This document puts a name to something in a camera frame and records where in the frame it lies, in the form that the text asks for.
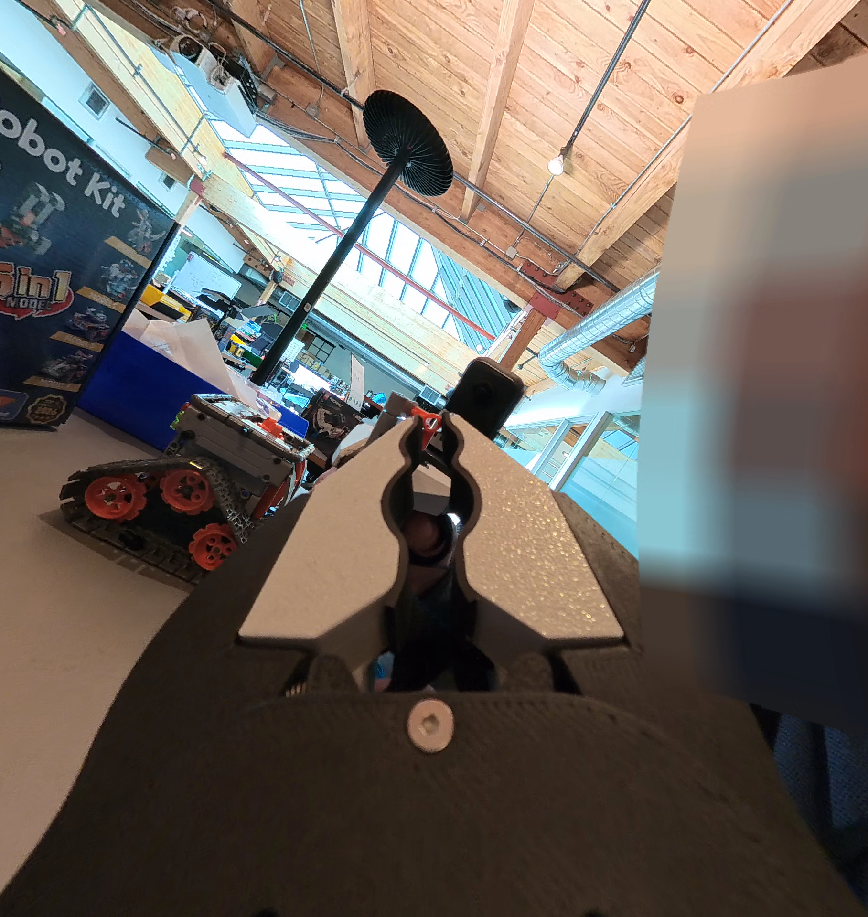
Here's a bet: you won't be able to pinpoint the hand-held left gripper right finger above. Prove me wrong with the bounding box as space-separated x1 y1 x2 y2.
442 416 624 682

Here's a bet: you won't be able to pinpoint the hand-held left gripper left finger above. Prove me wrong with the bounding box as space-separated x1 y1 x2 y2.
239 419 419 689

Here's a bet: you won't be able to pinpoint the person's right hand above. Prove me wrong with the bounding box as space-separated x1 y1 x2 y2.
405 516 452 567

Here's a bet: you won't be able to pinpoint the toy tracked robot orange wheels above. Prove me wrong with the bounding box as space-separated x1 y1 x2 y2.
60 393 316 585

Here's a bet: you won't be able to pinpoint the black car model box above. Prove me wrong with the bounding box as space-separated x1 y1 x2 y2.
301 389 369 439

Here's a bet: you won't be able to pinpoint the blue storage bin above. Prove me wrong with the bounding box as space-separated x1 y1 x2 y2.
77 328 309 432

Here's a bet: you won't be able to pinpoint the black pole ribbed disc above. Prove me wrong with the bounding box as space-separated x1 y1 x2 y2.
251 89 455 388

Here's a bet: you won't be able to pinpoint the white paper sheets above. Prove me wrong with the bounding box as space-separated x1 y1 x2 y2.
129 304 263 405

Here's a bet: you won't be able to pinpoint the white ceiling unit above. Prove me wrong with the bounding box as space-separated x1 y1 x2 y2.
167 32 259 139

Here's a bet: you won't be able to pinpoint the dark blue robot kit box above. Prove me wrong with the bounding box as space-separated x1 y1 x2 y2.
0 46 180 428

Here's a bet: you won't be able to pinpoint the silver air duct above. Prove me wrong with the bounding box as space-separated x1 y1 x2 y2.
537 268 660 393

